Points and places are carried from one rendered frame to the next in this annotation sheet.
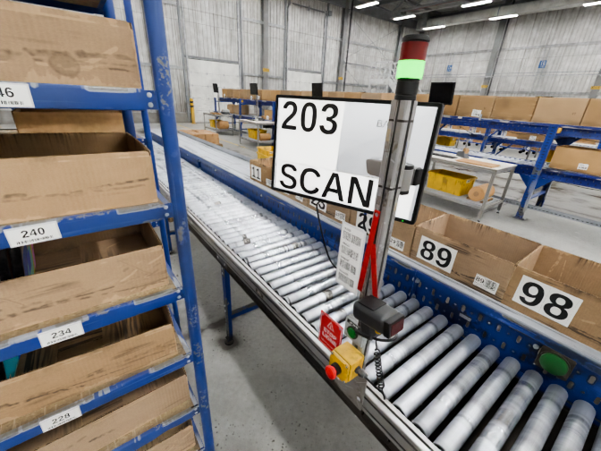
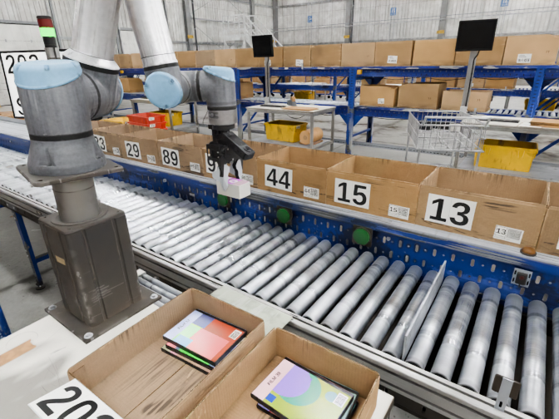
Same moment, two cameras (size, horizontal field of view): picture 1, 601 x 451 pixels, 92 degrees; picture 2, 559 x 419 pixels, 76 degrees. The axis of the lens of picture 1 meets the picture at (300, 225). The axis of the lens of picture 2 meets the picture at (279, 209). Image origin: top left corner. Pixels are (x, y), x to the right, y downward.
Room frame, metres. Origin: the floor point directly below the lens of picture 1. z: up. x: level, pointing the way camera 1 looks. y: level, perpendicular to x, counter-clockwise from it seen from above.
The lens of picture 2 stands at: (-1.10, -0.63, 1.48)
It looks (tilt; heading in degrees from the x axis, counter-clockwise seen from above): 23 degrees down; 344
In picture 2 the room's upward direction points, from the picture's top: 1 degrees counter-clockwise
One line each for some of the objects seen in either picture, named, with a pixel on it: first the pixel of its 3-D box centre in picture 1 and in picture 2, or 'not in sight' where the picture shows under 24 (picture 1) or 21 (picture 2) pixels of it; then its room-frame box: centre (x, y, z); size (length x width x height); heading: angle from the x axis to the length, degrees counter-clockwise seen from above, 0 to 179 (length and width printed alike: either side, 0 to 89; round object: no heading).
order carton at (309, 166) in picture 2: not in sight; (305, 172); (0.51, -1.23, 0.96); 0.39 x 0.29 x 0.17; 38
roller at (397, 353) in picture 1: (408, 345); (145, 214); (0.81, -0.42, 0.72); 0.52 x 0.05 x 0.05; 128
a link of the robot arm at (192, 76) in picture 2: not in sight; (181, 86); (0.06, -0.67, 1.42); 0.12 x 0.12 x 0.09; 73
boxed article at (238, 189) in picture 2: not in sight; (233, 187); (0.02, -0.79, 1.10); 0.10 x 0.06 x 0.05; 38
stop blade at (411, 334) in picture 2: not in sight; (427, 304); (-0.34, -1.33, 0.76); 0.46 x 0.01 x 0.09; 128
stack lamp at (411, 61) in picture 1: (411, 61); (46, 27); (0.65, -0.20, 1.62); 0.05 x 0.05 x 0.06
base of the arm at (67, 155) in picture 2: not in sight; (65, 148); (-0.01, -0.34, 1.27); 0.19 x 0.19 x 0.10
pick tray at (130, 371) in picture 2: not in sight; (175, 358); (-0.37, -0.56, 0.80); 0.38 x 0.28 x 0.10; 130
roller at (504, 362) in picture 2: not in sight; (507, 342); (-0.52, -1.47, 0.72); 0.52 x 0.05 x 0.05; 128
